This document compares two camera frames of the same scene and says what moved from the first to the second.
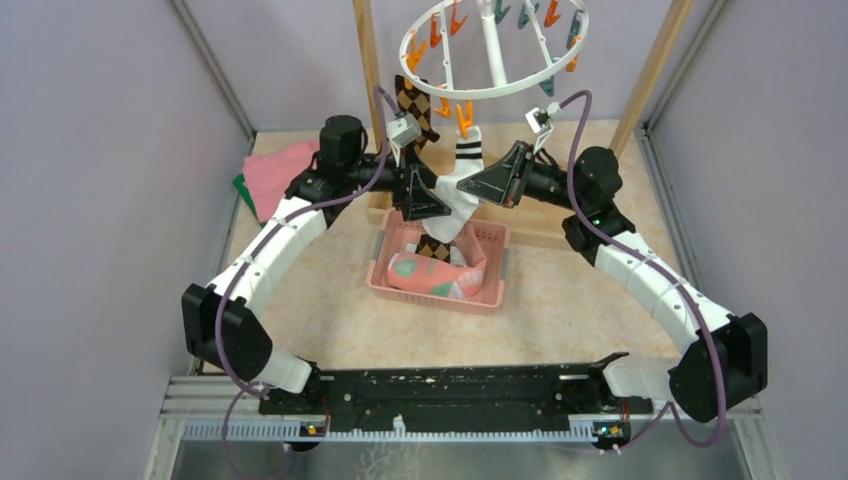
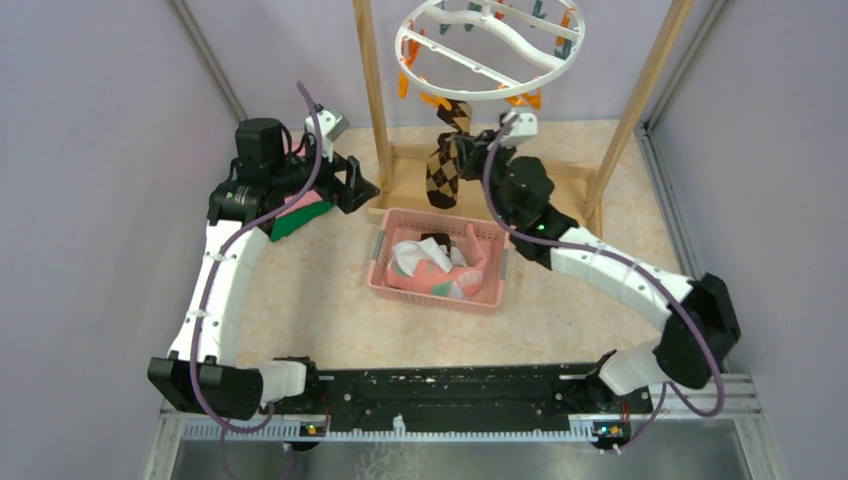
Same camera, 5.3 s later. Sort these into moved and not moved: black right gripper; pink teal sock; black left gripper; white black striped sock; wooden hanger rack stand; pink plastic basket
Moved: black left gripper; white black striped sock; black right gripper
Not moved: wooden hanger rack stand; pink plastic basket; pink teal sock
